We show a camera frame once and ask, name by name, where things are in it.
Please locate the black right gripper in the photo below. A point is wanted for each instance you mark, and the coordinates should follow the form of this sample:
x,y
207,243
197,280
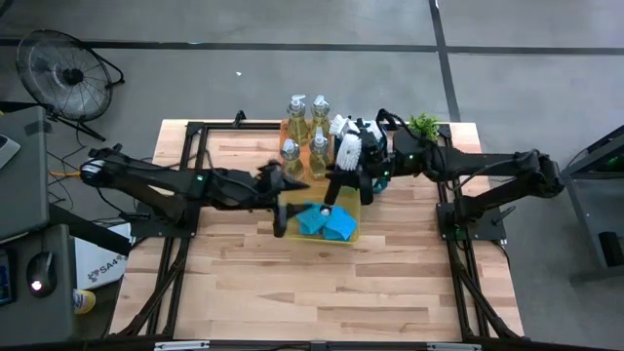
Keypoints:
x,y
375,153

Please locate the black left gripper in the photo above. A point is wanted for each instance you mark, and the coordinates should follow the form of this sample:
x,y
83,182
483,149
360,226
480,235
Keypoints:
x,y
244,187

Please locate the clear yellow soap pump bottle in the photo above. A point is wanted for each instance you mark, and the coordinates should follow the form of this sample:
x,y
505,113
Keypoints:
x,y
319,161
291,156
320,119
296,124

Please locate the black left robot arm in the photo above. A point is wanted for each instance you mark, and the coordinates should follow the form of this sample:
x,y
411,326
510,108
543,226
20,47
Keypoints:
x,y
146,180

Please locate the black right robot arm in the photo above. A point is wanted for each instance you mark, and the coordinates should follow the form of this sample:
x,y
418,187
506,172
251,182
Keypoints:
x,y
487,163

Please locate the teal plastic tray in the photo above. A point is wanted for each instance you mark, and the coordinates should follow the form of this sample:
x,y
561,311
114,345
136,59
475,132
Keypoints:
x,y
381,186

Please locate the yellow translucent plastic tray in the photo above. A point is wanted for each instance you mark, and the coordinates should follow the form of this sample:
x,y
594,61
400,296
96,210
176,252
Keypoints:
x,y
348,197

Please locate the orange translucent plastic tray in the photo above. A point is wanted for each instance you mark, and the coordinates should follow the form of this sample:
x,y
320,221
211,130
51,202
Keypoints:
x,y
306,141

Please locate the green plant in white pot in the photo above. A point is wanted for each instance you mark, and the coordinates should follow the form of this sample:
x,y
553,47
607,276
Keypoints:
x,y
424,124

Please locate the white cardboard box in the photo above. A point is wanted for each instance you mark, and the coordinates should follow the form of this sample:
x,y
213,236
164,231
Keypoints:
x,y
102,263

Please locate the black desk beam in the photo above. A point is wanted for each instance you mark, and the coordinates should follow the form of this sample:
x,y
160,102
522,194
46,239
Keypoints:
x,y
88,229

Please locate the yellow roll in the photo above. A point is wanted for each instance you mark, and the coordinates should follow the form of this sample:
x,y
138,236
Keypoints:
x,y
85,301

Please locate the grey equipment cart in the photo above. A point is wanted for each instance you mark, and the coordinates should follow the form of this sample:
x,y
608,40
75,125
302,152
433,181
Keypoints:
x,y
595,209

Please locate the black floor fan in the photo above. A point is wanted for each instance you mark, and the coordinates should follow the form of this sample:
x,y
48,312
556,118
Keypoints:
x,y
73,75

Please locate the black box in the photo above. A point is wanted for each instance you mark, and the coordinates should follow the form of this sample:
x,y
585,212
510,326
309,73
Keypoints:
x,y
612,248

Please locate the black computer mouse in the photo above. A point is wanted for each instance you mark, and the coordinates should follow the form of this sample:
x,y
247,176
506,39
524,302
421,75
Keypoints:
x,y
41,273

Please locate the black operator desk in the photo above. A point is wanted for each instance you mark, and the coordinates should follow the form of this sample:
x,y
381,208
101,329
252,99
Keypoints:
x,y
53,322

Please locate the grey desk surface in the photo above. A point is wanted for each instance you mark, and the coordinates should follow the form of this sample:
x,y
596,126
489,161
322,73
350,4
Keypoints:
x,y
24,195

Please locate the white grey desk device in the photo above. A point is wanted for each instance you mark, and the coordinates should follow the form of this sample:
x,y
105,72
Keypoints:
x,y
7,151

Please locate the black computer keyboard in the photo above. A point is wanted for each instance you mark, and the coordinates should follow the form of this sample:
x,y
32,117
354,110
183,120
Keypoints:
x,y
5,278

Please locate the black aluminium rig frame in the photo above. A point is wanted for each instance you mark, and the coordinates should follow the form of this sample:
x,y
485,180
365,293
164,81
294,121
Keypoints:
x,y
195,146

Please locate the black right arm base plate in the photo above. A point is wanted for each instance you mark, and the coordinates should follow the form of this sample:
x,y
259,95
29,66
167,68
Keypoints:
x,y
492,231

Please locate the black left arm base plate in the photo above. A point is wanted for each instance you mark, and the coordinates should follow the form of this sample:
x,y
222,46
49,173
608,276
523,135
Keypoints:
x,y
146,229

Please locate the silver metal bracket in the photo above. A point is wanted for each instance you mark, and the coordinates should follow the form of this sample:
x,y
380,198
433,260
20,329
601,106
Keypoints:
x,y
180,346
453,347

